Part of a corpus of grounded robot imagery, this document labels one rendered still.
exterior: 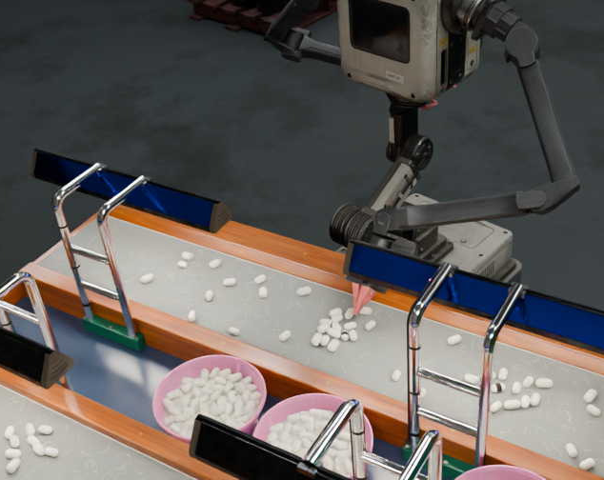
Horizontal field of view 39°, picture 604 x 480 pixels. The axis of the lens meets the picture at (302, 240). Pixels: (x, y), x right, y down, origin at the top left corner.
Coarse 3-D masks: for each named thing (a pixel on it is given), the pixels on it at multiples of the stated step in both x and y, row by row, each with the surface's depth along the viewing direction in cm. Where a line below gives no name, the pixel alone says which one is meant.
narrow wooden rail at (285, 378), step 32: (64, 288) 234; (160, 320) 220; (192, 352) 216; (224, 352) 209; (256, 352) 208; (288, 384) 202; (320, 384) 198; (352, 384) 197; (384, 416) 189; (448, 448) 183; (512, 448) 178
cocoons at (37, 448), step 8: (8, 432) 194; (32, 432) 195; (40, 432) 195; (48, 432) 194; (16, 440) 192; (32, 440) 192; (32, 448) 191; (40, 448) 190; (48, 448) 190; (8, 456) 190; (16, 456) 189; (16, 464) 187
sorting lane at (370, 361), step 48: (96, 240) 256; (144, 240) 254; (144, 288) 235; (192, 288) 234; (240, 288) 232; (288, 288) 230; (240, 336) 216; (384, 336) 212; (432, 336) 211; (480, 336) 209; (384, 384) 199; (432, 384) 198; (576, 384) 194; (528, 432) 184; (576, 432) 183
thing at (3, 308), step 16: (16, 272) 183; (0, 288) 179; (32, 288) 186; (0, 304) 199; (32, 304) 189; (0, 320) 203; (32, 320) 194; (48, 320) 193; (48, 336) 195; (64, 384) 204
